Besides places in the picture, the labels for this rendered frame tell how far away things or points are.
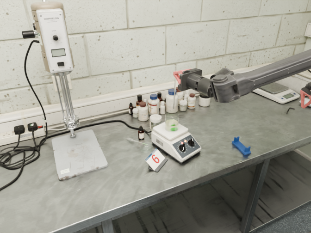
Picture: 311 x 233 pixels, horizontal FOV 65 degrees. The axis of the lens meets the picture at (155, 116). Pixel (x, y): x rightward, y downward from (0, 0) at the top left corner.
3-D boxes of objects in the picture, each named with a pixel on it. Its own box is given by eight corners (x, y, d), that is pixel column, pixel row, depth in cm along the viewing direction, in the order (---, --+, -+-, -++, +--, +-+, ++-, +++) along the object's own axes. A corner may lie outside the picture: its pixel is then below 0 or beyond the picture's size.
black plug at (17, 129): (25, 135, 116) (23, 131, 115) (14, 137, 114) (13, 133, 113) (24, 127, 121) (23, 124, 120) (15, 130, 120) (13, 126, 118)
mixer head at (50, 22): (79, 78, 87) (66, 3, 75) (46, 83, 83) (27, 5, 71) (72, 66, 98) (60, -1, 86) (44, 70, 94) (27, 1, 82)
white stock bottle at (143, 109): (136, 120, 134) (135, 104, 129) (141, 115, 139) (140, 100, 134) (145, 122, 132) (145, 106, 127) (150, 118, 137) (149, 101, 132)
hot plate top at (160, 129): (189, 131, 111) (189, 129, 111) (170, 141, 104) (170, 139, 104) (171, 120, 119) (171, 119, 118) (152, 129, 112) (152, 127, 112)
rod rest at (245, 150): (251, 153, 109) (252, 147, 107) (244, 155, 108) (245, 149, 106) (237, 141, 117) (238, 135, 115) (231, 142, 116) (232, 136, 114)
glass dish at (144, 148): (154, 149, 112) (154, 144, 111) (147, 155, 109) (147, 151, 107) (145, 144, 115) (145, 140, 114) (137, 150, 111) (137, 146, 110)
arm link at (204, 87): (208, 87, 80) (210, 101, 83) (223, 77, 82) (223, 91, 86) (194, 81, 85) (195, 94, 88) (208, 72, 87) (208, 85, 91)
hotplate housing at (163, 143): (201, 152, 110) (203, 137, 106) (181, 164, 103) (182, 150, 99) (167, 131, 125) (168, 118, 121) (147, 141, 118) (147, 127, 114)
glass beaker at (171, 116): (171, 124, 115) (171, 108, 111) (181, 129, 111) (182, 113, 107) (160, 130, 111) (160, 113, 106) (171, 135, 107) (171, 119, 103)
